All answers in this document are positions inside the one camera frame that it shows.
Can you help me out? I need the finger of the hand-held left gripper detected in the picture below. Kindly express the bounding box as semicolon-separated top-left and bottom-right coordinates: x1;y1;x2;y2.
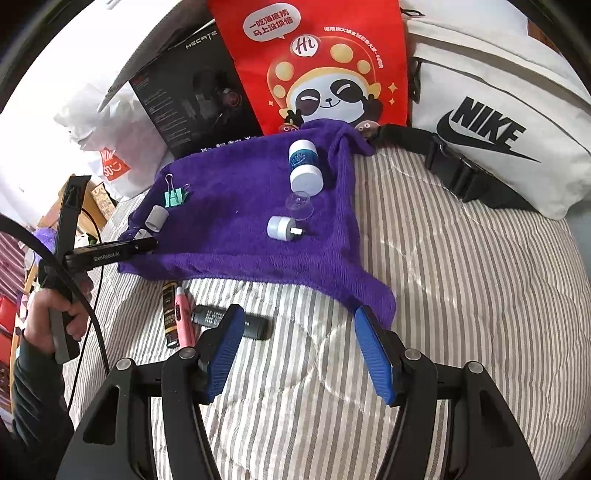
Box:
120;236;158;261
54;174;92;257

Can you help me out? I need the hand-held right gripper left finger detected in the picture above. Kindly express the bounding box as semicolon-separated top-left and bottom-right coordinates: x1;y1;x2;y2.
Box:
55;304;246;480

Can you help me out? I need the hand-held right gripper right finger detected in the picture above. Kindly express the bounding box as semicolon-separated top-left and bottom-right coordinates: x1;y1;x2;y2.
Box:
353;305;541;480

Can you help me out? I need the grey white cylinder adapter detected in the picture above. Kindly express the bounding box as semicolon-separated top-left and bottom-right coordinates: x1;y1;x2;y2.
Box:
145;205;168;232

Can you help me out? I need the black flash drive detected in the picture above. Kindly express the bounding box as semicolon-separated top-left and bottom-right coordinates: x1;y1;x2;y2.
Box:
190;305;273;341

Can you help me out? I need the pink pen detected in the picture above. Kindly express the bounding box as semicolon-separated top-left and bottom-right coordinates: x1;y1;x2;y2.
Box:
174;286;197;349

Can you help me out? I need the green binder clip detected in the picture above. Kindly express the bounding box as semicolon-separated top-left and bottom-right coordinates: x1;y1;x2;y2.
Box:
163;174;191;208

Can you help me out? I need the black gold tube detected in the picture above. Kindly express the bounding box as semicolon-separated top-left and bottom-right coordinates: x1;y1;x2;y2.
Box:
161;282;182;348

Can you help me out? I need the white round plug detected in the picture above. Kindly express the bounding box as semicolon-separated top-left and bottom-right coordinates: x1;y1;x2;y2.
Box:
267;216;304;241

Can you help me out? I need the clear plastic cap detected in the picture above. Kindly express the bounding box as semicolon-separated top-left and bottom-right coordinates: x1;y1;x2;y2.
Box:
285;190;315;221

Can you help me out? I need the white blue bottle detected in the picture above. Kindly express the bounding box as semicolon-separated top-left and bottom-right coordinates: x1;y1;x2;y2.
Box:
288;138;325;195

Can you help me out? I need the person's left forearm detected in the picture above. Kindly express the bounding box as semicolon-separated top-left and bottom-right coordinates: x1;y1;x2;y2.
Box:
0;332;75;462

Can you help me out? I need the person's left hand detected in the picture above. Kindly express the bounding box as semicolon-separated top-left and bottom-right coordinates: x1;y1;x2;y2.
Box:
23;272;93;356

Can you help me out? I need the purple fuzzy item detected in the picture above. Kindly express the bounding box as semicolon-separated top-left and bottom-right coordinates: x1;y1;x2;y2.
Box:
34;226;61;250

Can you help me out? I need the patterned book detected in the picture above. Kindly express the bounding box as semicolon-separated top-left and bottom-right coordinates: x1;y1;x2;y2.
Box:
90;180;116;217

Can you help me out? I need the white plastic shopping bag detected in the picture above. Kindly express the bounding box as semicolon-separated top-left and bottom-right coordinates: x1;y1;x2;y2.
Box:
53;83;167;199

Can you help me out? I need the striped bed sheet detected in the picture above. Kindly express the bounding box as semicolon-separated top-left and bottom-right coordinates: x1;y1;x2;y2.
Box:
65;148;591;480

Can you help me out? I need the purple towel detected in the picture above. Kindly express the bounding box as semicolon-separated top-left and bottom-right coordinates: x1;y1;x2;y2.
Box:
117;119;398;330

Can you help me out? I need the black cardboard box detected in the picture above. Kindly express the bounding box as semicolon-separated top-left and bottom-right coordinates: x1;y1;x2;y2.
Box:
97;18;259;160

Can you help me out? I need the red paper bag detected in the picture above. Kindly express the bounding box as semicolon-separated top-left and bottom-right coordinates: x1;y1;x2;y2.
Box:
207;0;409;139

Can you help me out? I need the white waist bag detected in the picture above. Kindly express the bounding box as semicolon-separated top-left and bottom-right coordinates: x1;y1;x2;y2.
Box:
374;7;591;220

